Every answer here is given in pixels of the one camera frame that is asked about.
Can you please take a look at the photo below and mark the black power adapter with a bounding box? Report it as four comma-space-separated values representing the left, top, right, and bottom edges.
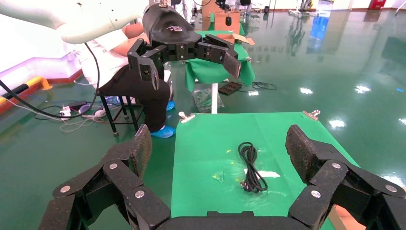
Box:
68, 100, 88, 111

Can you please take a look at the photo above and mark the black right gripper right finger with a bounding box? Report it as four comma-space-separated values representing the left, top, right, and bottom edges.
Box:
285, 124, 406, 230

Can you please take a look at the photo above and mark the red cabinet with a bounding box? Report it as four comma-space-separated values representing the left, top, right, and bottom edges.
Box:
368, 0, 387, 10

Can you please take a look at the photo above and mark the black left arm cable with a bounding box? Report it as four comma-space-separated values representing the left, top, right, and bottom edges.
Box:
0, 43, 101, 120

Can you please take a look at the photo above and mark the black metal stool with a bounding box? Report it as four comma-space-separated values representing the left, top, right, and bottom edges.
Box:
95, 92, 147, 137

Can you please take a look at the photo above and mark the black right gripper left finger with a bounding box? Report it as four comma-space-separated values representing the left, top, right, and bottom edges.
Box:
38, 124, 172, 230

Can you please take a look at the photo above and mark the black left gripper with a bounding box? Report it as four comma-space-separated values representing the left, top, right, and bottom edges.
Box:
126, 3, 242, 91

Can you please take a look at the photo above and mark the clear plastic bag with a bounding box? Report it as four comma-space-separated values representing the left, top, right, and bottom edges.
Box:
192, 88, 225, 114

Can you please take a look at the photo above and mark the yellow black floor bumper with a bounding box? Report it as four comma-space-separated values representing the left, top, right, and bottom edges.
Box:
0, 76, 53, 107

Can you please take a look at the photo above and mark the black power cable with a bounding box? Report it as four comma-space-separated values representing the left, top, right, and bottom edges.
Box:
237, 142, 269, 194

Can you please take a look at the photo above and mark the black floor cable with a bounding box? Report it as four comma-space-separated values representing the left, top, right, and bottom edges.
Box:
237, 81, 278, 93

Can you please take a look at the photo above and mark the white table leg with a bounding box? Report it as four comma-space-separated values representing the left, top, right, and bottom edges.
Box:
211, 83, 219, 114

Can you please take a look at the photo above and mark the bare person forearm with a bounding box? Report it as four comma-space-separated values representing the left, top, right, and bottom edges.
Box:
113, 23, 150, 57

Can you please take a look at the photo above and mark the brown cardboard carton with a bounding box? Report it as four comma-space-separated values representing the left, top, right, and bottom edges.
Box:
202, 0, 256, 46

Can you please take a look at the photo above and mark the silver metal binder clip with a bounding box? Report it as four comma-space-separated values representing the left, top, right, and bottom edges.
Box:
178, 111, 196, 124
302, 109, 321, 121

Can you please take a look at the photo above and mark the seated person white shirt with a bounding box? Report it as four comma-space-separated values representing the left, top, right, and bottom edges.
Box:
74, 22, 177, 138

